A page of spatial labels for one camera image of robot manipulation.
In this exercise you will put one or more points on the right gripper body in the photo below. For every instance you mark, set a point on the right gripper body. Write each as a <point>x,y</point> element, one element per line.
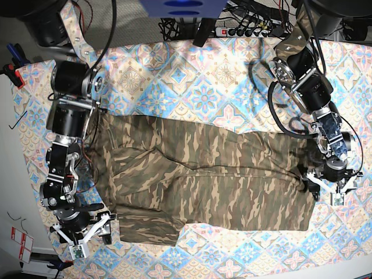
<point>77,225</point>

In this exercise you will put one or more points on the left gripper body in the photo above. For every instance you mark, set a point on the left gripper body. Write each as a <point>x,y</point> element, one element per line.
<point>341,180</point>

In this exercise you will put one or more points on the camouflage T-shirt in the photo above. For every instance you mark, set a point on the camouflage T-shirt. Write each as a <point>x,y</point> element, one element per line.
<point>158,175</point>

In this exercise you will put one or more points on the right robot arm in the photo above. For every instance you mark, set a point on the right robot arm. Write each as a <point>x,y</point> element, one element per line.
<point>77,83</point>

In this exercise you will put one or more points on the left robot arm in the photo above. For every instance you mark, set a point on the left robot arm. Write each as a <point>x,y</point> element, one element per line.
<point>300,69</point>

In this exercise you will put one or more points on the black orange bottom clamp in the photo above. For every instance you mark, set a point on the black orange bottom clamp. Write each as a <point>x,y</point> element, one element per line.
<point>59,265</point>

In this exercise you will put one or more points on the red white label tag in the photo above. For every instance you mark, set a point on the red white label tag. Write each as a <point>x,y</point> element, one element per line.
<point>24,245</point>

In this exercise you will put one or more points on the patterned tile tablecloth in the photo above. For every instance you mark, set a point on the patterned tile tablecloth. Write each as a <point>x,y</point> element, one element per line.
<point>225,83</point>

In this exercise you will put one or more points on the black hex key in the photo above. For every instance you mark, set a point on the black hex key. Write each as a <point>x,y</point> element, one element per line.
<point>18,120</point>

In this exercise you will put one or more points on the white power strip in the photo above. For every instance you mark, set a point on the white power strip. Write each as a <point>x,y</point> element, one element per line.
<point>230,32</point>

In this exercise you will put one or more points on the red black clamp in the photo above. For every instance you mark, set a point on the red black clamp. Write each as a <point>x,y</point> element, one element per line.
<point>14,75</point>

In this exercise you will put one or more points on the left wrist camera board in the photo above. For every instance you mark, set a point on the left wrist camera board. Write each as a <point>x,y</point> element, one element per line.
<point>337,199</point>

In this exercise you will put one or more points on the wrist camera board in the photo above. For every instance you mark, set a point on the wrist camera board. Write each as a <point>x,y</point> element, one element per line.
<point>79,251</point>
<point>337,199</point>

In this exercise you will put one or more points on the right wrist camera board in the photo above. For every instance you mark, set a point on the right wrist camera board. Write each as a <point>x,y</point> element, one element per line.
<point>79,251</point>

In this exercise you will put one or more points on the blue clamp handle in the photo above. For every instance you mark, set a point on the blue clamp handle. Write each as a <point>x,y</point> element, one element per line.
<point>19,57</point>

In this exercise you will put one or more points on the black centre bracket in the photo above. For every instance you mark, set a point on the black centre bracket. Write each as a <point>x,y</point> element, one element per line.
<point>204,30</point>

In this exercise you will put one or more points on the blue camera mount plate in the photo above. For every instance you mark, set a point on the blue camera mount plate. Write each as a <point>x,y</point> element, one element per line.
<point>183,8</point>

